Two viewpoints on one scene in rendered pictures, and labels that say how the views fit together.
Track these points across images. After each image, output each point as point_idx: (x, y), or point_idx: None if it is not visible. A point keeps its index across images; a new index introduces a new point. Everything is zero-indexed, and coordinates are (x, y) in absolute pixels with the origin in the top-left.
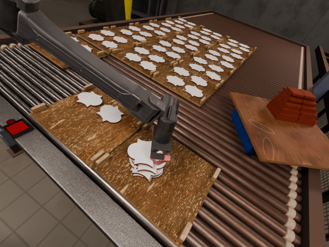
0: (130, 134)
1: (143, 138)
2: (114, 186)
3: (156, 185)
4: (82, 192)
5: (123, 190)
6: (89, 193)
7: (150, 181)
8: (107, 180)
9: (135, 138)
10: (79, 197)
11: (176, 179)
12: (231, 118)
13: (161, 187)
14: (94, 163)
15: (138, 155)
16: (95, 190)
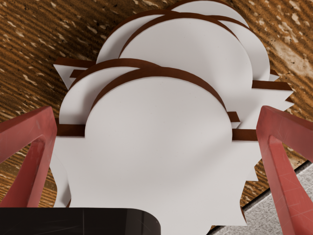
0: (3, 175)
1: (0, 119)
2: (268, 187)
3: (295, 29)
4: (264, 231)
5: (291, 162)
6: (268, 219)
7: (274, 76)
8: (243, 205)
9: (17, 152)
10: (275, 233)
11: None
12: None
13: (310, 1)
14: None
15: (185, 215)
16: (262, 210)
